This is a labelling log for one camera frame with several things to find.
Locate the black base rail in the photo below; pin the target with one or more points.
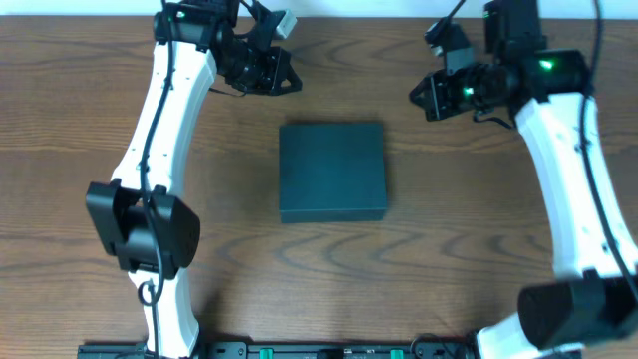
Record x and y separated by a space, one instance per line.
242 350

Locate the dark green gift box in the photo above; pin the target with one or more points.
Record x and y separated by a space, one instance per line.
332 173

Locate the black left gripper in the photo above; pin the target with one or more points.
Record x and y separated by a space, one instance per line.
266 80

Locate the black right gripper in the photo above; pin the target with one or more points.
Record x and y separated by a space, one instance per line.
441 95

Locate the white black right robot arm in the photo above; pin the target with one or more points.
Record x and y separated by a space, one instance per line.
548 94

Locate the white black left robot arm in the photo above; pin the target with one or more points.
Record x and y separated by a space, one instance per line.
139 214

